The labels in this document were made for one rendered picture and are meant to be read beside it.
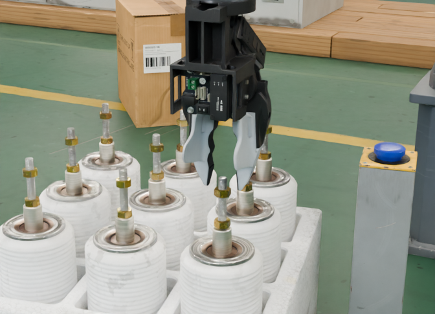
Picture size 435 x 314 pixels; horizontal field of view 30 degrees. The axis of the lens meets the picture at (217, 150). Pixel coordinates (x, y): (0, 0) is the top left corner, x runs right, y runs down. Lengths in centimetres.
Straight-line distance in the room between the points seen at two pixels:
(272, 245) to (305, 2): 212
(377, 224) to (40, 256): 42
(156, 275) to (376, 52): 206
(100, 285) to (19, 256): 10
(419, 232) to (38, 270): 77
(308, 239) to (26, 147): 106
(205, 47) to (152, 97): 135
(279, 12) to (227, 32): 227
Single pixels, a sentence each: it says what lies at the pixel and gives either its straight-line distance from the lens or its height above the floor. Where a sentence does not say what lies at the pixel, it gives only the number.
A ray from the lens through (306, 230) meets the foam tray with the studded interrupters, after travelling 116.
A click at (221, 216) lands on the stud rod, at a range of 92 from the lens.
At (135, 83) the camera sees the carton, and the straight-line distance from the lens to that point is 213.
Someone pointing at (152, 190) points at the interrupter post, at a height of 27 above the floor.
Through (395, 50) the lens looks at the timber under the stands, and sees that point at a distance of 290.
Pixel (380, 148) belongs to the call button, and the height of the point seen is 33.
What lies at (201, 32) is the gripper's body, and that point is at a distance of 79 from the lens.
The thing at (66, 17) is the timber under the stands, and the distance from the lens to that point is 344.
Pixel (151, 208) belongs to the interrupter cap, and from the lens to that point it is 104.
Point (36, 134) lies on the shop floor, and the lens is 215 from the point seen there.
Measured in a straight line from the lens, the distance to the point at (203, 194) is 115.
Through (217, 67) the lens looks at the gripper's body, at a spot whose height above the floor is 48.
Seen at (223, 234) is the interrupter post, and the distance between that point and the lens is 92.
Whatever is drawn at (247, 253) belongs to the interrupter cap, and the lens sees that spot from 93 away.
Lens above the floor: 68
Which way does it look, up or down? 20 degrees down
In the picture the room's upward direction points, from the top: 1 degrees clockwise
